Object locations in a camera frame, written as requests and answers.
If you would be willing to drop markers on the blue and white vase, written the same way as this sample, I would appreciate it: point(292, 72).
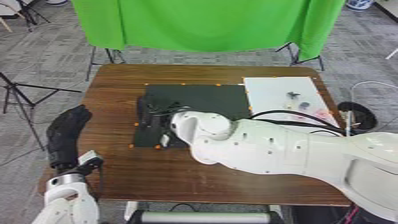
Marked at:
point(360, 4)

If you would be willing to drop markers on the black tripod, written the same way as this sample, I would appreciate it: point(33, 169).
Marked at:
point(21, 100)

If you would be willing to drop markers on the black metal stand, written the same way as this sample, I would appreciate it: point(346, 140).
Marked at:
point(296, 56)
point(109, 56)

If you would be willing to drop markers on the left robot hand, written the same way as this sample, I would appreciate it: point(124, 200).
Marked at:
point(67, 133)

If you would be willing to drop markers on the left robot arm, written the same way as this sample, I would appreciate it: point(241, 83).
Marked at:
point(69, 200)

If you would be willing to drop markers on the purple flower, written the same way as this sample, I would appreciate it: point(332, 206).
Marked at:
point(305, 106)

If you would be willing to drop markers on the pink flower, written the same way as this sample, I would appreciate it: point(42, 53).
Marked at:
point(324, 115)

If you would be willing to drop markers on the black round bin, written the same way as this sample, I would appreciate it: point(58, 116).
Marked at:
point(360, 115)

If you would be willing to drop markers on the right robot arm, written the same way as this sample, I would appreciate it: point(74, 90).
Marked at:
point(285, 146)

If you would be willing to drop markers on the dark mat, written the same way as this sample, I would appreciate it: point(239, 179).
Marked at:
point(207, 98)

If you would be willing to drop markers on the pale grey bar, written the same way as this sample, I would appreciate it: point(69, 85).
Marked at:
point(205, 217)

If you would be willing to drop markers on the white sheet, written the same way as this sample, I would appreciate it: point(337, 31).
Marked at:
point(273, 91)

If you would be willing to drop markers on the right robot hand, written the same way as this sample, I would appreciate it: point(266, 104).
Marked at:
point(150, 120)

